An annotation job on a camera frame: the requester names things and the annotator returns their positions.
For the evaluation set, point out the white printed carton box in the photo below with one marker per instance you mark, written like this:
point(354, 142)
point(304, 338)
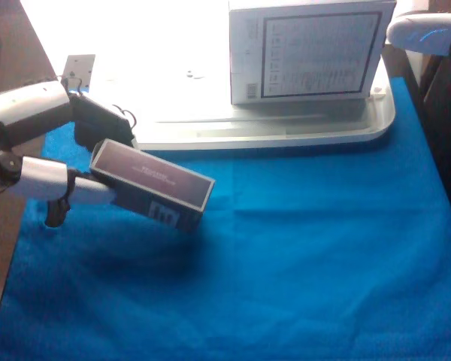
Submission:
point(315, 52)

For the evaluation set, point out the dark maroon rectangular box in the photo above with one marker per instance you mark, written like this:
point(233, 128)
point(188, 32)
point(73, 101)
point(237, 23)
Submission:
point(150, 180)

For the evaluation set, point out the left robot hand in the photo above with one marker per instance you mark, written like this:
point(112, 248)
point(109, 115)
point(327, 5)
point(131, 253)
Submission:
point(30, 101)

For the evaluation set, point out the white plastic tray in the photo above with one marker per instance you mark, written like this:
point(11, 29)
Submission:
point(267, 128)

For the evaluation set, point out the blue table cloth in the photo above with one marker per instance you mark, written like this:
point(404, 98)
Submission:
point(267, 263)

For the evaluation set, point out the grey metal bracket plate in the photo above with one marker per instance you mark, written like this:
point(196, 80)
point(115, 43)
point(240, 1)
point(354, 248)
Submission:
point(80, 69)

